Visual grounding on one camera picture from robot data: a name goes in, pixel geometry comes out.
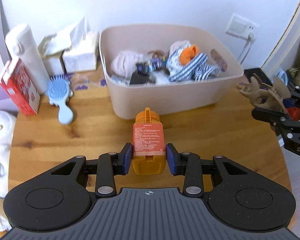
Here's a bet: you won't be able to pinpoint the pink fluffy hat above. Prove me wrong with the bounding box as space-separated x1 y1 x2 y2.
111 50 147 77

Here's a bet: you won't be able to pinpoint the wooden desktop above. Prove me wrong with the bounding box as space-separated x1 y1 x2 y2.
7 65 293 221

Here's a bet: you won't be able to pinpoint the beige hair claw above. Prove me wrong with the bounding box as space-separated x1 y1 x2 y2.
239 73 292 114

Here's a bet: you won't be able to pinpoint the beige plastic storage basket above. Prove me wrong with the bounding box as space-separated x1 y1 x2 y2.
99 24 244 120

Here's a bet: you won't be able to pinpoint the black board with purple print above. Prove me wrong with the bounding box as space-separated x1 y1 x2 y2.
243 67 271 81

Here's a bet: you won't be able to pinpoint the white cabinet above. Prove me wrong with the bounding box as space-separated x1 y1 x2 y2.
260 0 300 85

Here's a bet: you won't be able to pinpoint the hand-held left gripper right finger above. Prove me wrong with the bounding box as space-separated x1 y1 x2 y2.
165 143 248 196

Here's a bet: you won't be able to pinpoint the small black box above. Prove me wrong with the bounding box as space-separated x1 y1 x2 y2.
129 72 157 86

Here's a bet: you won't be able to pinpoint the light blue hairbrush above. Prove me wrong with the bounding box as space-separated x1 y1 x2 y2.
47 74 74 125

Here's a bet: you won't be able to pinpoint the white fluffy scrunchie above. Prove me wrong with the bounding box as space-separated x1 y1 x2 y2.
155 71 171 86

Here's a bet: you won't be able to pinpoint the orange plastic bottle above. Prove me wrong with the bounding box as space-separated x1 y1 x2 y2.
132 107 165 176

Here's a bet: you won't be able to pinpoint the white plush toy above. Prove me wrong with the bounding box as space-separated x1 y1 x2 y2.
0 110 17 198

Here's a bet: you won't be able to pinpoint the white plug with cable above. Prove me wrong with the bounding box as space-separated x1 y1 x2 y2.
238 33 256 65

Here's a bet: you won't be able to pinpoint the red and white carton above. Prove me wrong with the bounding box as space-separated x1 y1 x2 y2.
0 57 41 116

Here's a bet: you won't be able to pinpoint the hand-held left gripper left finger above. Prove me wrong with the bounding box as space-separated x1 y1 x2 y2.
51 142 134 198

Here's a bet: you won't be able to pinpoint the blue patterned tissue pack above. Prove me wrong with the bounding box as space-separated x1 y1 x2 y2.
111 76 128 86

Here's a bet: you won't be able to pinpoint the olive cloth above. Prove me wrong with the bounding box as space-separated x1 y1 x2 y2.
286 66 300 79

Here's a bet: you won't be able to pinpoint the white tissue pack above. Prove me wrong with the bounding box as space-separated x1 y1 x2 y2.
56 17 101 74

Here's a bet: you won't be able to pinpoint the lilac panel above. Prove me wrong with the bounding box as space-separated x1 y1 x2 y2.
0 80 18 113

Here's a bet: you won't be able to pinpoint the white wall socket switch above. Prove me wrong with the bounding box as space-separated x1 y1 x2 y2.
225 14 259 41

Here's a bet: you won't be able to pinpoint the light blue headphones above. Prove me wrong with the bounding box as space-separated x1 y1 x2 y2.
277 70 291 86

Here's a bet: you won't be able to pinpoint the white thermos bottle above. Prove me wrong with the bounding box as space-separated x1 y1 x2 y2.
5 23 49 96

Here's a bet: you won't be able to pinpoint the red plastic bag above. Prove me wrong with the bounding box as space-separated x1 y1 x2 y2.
288 106 300 121

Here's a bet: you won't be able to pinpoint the purple floral table mat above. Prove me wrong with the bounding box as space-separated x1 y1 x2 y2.
64 67 108 92

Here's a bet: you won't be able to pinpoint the olive tissue box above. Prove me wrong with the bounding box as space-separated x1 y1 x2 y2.
37 33 66 77

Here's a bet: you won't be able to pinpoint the blue checked floral cloth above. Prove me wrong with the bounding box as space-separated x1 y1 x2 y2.
166 40 222 82

